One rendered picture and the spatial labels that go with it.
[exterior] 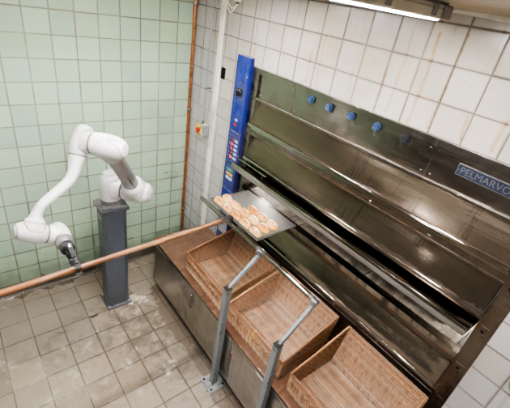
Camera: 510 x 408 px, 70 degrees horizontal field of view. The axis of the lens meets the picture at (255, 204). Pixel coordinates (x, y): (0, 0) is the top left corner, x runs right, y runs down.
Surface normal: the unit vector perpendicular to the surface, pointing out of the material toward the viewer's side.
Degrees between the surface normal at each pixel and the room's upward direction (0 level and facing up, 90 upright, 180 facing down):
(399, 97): 90
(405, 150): 90
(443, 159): 90
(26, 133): 90
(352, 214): 70
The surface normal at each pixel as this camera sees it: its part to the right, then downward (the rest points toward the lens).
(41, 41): 0.61, 0.47
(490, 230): -0.68, -0.10
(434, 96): -0.78, 0.20
